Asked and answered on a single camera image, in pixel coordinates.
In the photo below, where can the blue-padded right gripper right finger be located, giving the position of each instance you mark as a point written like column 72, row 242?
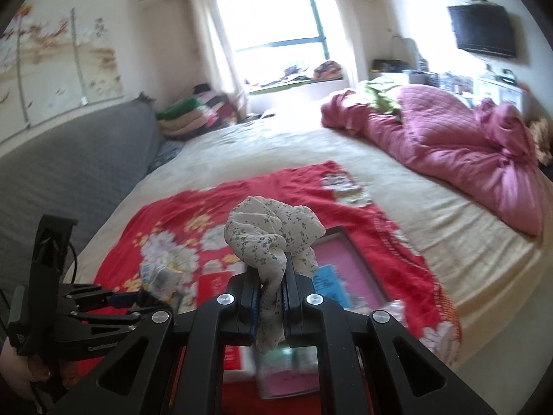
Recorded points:
column 300, row 328

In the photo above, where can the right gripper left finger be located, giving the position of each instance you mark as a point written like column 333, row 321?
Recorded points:
column 243, row 325

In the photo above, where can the green white tissue pack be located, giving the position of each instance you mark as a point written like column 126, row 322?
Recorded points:
column 298, row 361

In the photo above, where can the white floral scrunchie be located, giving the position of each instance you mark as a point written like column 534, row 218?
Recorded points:
column 266, row 234

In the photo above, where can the person's left hand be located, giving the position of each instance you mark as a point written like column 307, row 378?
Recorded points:
column 20, row 372

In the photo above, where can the pink and blue book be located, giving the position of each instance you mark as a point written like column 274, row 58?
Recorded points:
column 286, row 384

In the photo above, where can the grey shallow box tray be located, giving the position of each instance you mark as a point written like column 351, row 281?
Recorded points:
column 344, row 275

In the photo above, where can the crumpled paper packets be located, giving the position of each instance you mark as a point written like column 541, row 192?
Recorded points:
column 160, row 281

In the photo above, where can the red floral cloth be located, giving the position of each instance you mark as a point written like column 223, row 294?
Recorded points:
column 186, row 233

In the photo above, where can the grey padded headboard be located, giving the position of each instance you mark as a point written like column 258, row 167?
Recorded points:
column 80, row 170

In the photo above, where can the patterned pillow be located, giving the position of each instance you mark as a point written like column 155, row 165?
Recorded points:
column 167, row 151

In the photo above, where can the cream bed sheet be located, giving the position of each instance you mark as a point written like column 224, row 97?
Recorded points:
column 487, row 270

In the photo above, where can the stack of folded blankets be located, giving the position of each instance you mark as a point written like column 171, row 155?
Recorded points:
column 205, row 111

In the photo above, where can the clothes on window sill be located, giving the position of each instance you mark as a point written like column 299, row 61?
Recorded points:
column 326, row 71

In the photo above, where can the pink quilted duvet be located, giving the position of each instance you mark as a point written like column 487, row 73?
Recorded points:
column 486, row 152

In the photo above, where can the window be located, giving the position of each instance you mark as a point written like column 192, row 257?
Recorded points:
column 274, row 40

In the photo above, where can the wall painting panels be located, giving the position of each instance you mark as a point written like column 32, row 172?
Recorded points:
column 53, row 61

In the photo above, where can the black wall television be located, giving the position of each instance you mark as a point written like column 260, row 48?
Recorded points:
column 483, row 29

